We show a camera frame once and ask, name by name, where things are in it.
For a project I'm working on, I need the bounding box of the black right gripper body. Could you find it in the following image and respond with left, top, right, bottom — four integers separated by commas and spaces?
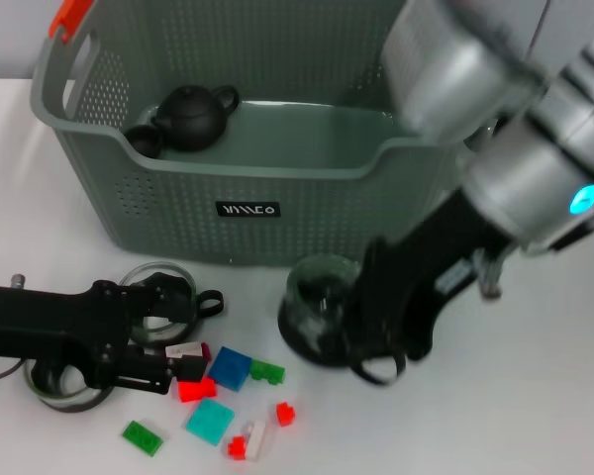
362, 190, 517, 319

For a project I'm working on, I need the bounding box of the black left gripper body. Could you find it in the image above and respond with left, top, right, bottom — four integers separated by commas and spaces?
0, 279, 131, 391

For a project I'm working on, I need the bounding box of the grey perforated storage bin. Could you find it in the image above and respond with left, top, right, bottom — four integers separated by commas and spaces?
29, 0, 476, 271

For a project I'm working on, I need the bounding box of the small black ceramic teacup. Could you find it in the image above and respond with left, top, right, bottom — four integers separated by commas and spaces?
123, 124, 165, 160

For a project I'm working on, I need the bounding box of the short white toy brick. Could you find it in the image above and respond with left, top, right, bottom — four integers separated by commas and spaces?
165, 340, 204, 360

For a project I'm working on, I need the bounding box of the large red toy brick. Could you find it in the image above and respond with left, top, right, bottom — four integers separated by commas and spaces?
177, 376, 218, 405

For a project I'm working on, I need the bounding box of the blue toy plate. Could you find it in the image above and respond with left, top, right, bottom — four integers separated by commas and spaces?
207, 345, 252, 393

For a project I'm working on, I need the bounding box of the cyan toy plate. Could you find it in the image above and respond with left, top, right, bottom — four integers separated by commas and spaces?
185, 398, 237, 446

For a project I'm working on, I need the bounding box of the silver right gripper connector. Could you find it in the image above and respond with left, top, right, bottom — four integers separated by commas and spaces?
474, 246, 507, 301

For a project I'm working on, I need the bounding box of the green toy brick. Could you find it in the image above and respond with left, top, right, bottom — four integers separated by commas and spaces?
248, 359, 286, 386

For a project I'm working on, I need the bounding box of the green flat toy plate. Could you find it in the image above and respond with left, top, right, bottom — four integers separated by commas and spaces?
122, 420, 163, 456

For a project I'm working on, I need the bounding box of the small red toy brick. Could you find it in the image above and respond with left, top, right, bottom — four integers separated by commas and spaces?
275, 402, 297, 428
227, 434, 248, 461

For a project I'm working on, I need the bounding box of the long white toy brick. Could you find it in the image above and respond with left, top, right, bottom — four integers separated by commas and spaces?
242, 420, 268, 461

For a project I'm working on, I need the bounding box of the black ceramic teapot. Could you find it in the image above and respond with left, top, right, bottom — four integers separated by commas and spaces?
150, 84, 242, 152

